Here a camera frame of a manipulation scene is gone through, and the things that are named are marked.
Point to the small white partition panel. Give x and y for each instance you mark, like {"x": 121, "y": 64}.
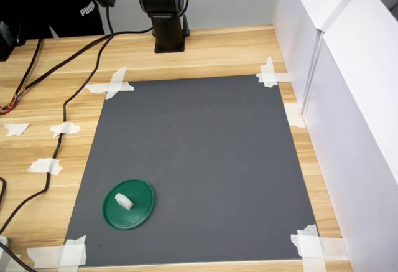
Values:
{"x": 295, "y": 35}

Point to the large white partition panel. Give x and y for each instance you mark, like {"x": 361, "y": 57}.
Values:
{"x": 357, "y": 129}

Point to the round green lid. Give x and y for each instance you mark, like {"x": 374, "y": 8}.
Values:
{"x": 141, "y": 195}

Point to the person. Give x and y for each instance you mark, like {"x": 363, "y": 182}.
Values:
{"x": 46, "y": 4}

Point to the white partition joint profile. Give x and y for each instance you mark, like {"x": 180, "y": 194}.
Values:
{"x": 311, "y": 76}

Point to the white masking tape strip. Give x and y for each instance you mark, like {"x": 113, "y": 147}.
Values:
{"x": 332, "y": 247}
{"x": 116, "y": 80}
{"x": 294, "y": 115}
{"x": 74, "y": 253}
{"x": 283, "y": 77}
{"x": 312, "y": 253}
{"x": 43, "y": 253}
{"x": 269, "y": 73}
{"x": 93, "y": 87}

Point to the small white plastic terminal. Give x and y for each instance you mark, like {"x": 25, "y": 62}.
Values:
{"x": 124, "y": 201}

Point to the white masking tape piece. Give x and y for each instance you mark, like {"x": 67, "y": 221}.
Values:
{"x": 45, "y": 166}
{"x": 65, "y": 128}
{"x": 16, "y": 129}

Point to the dark grey mat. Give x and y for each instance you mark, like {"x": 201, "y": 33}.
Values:
{"x": 186, "y": 160}

